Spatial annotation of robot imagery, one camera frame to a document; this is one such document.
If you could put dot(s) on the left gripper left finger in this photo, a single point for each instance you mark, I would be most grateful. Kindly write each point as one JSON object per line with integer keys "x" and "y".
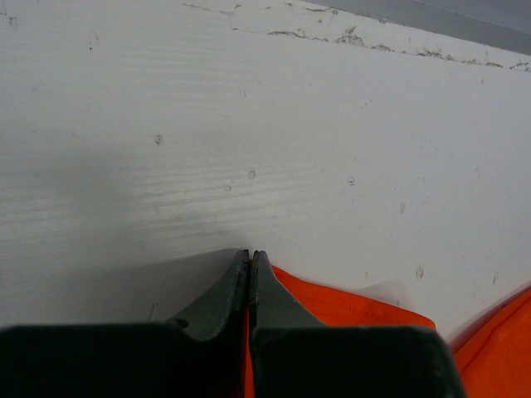
{"x": 199, "y": 352}

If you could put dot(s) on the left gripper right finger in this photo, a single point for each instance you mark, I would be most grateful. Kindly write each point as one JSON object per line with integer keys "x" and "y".
{"x": 295, "y": 355}

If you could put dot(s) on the orange t shirt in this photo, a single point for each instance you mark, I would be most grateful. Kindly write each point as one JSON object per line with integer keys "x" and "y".
{"x": 493, "y": 362}

